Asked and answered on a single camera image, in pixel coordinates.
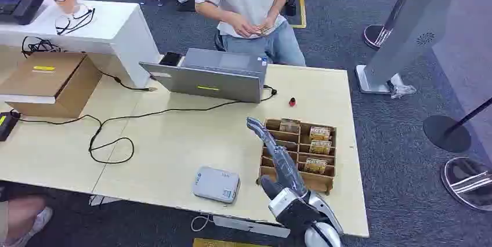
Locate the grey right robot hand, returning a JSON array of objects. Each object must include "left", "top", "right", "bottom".
[{"left": 245, "top": 116, "right": 309, "bottom": 201}]

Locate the grey card reader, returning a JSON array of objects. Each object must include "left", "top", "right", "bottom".
[{"left": 192, "top": 166, "right": 241, "bottom": 205}]

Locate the yellow printed card stack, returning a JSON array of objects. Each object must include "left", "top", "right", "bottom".
[
  {"left": 303, "top": 157, "right": 328, "bottom": 175},
  {"left": 309, "top": 126, "right": 332, "bottom": 141},
  {"left": 309, "top": 140, "right": 332, "bottom": 156}
]

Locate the wooden card box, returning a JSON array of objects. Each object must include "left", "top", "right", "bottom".
[{"left": 256, "top": 117, "right": 338, "bottom": 195}]

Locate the brown card stack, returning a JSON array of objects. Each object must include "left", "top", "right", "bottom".
[{"left": 279, "top": 118, "right": 302, "bottom": 134}]

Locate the white desk crossbar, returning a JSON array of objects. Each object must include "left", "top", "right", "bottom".
[{"left": 212, "top": 215, "right": 292, "bottom": 239}]

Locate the yellow floor mat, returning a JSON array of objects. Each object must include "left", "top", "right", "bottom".
[{"left": 192, "top": 238, "right": 270, "bottom": 247}]

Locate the grey laptop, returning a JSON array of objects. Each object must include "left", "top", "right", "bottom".
[{"left": 139, "top": 48, "right": 269, "bottom": 104}]

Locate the clear plastic wrap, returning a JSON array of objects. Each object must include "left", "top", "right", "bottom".
[{"left": 387, "top": 73, "right": 417, "bottom": 100}]

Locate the black stool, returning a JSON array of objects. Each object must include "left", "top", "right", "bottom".
[{"left": 214, "top": 29, "right": 228, "bottom": 52}]

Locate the round dark stand base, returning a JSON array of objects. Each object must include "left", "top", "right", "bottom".
[{"left": 362, "top": 24, "right": 393, "bottom": 51}]

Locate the black phone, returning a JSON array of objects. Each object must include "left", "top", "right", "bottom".
[{"left": 159, "top": 52, "right": 183, "bottom": 67}]

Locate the black stanchion with base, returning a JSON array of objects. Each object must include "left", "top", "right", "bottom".
[{"left": 422, "top": 96, "right": 492, "bottom": 154}]

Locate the chrome round base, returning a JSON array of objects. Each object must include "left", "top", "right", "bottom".
[{"left": 440, "top": 156, "right": 492, "bottom": 212}]

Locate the silver kiosk stand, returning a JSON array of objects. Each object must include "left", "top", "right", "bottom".
[{"left": 355, "top": 0, "right": 479, "bottom": 96}]

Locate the white counter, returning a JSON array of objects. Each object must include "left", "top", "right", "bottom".
[{"left": 0, "top": 0, "right": 161, "bottom": 89}]

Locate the cardboard box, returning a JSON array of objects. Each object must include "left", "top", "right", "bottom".
[{"left": 0, "top": 52, "right": 103, "bottom": 119}]

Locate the person's leg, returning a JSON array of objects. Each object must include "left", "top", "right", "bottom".
[{"left": 0, "top": 195, "right": 54, "bottom": 247}]

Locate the black device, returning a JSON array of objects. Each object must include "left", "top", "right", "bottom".
[{"left": 0, "top": 0, "right": 46, "bottom": 26}]

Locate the long black desk cable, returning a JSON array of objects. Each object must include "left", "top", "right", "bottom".
[{"left": 10, "top": 85, "right": 278, "bottom": 165}]

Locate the white cable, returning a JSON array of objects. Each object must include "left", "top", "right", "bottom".
[{"left": 190, "top": 214, "right": 213, "bottom": 233}]

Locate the black cable with plug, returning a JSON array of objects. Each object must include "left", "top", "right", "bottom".
[{"left": 99, "top": 71, "right": 158, "bottom": 93}]

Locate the thin black cable loop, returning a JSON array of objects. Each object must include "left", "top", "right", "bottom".
[{"left": 55, "top": 8, "right": 96, "bottom": 36}]

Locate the black cable bundle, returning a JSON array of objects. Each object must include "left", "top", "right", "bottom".
[{"left": 21, "top": 36, "right": 64, "bottom": 59}]

